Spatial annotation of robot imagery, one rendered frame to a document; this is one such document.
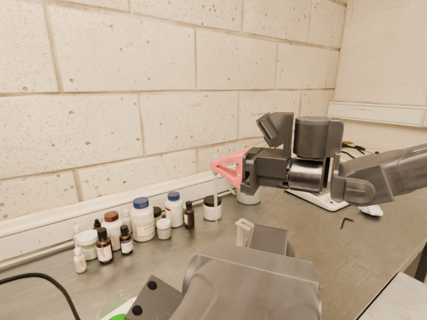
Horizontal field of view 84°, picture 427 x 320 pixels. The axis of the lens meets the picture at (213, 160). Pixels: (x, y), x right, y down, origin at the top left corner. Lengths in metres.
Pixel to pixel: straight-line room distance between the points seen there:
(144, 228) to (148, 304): 0.54
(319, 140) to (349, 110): 1.22
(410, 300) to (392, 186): 0.41
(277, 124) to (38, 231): 0.72
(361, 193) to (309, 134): 0.11
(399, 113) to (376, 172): 1.13
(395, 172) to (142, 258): 0.63
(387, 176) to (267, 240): 0.22
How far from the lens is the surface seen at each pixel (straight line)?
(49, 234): 0.87
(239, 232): 0.67
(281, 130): 0.41
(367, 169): 0.41
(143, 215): 0.77
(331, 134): 0.41
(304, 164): 0.42
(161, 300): 0.27
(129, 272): 0.73
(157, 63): 0.89
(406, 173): 0.42
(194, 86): 0.95
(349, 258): 0.83
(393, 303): 0.75
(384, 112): 1.55
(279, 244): 0.25
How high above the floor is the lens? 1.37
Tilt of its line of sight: 17 degrees down
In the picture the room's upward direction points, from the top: straight up
